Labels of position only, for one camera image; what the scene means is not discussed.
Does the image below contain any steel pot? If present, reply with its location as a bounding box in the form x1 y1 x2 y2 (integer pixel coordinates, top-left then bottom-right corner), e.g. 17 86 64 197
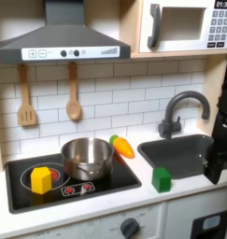
60 137 115 182

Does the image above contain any black dishwasher handle panel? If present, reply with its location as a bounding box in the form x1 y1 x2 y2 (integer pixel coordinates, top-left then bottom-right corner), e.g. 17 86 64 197
190 209 227 239

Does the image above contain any grey range hood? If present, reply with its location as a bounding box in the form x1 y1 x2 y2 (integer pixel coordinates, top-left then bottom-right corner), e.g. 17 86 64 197
0 0 132 65

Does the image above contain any dark grey oven knob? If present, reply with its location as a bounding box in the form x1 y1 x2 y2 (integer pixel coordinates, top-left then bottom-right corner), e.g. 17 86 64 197
120 217 141 239

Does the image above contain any wooden spoon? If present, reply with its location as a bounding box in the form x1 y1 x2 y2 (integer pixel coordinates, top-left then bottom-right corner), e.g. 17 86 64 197
65 62 83 121

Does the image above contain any yellow hexagonal block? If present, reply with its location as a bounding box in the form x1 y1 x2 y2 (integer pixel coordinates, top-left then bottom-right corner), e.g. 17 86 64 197
30 166 53 195

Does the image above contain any white toy microwave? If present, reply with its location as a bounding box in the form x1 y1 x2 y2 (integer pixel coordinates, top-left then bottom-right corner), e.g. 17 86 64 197
138 0 227 54

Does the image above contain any dark grey tap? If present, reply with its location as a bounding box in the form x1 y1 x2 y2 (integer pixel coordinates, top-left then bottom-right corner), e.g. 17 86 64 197
157 90 211 140

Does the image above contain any dark grey sink basin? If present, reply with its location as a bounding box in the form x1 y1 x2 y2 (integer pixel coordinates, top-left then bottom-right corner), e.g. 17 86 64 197
136 134 227 181

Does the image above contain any green block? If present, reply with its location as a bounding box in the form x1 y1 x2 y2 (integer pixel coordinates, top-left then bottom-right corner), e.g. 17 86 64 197
151 166 173 194

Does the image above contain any wooden slotted spatula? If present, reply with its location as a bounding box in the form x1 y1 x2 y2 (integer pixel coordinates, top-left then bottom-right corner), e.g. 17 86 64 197
17 63 38 127

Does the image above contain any black stove top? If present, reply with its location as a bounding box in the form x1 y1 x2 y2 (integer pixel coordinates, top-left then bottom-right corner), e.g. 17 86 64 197
4 151 143 215

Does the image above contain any orange toy carrot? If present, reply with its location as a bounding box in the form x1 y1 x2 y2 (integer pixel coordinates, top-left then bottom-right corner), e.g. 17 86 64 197
108 134 135 160

